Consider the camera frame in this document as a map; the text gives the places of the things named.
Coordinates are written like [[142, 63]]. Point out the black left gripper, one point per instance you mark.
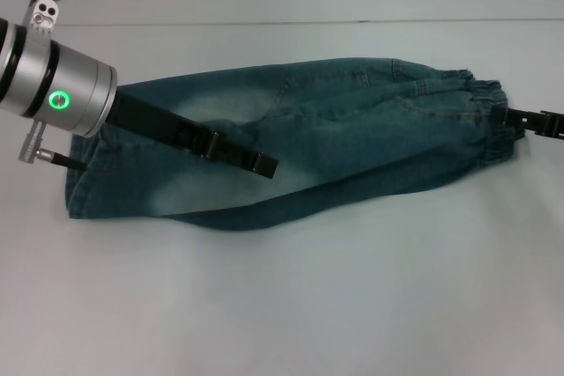
[[158, 123]]

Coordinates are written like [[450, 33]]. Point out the blue denim shorts with print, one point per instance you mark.
[[330, 138]]

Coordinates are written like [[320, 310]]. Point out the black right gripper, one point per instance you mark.
[[553, 123]]

